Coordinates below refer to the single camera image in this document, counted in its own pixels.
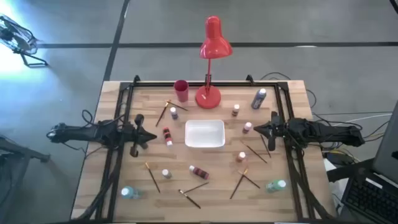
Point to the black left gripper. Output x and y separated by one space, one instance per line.
136 135

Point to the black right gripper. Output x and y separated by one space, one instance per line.
278 130

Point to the small pink paint bottle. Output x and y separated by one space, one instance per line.
247 128

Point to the large navy paint bottle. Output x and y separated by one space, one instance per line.
258 100

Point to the small yellow paint bottle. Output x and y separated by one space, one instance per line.
235 111

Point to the small purple paint bottle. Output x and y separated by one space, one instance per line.
174 114

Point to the small orange paint bottle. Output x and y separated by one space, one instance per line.
240 157

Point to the black paintbrush gold ferrule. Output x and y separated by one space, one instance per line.
152 177

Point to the large green paint bottle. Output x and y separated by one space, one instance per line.
275 186

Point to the large teal paint bottle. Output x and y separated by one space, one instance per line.
129 193

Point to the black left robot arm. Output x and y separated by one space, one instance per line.
93 133

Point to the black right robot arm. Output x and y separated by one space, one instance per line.
326 132

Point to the small red paint bottle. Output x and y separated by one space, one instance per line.
167 135

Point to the small grey paint bottle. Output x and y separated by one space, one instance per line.
166 174

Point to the small magenta paint bottle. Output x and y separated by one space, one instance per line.
200 173

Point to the red plastic cup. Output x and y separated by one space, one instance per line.
181 90

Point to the white plastic bin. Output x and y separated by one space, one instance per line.
205 133

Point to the dark pen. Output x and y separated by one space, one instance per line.
190 199

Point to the yellow-black power strip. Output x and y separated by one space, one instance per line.
340 158

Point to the black laptop stand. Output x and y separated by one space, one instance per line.
345 172

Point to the red desk lamp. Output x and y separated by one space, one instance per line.
214 46

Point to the grey laptop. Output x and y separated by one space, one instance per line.
370 196

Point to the black metal side stand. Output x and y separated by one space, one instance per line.
21 152

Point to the black floor fan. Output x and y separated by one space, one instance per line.
15 37

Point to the black aluminium table frame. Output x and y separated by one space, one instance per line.
236 84

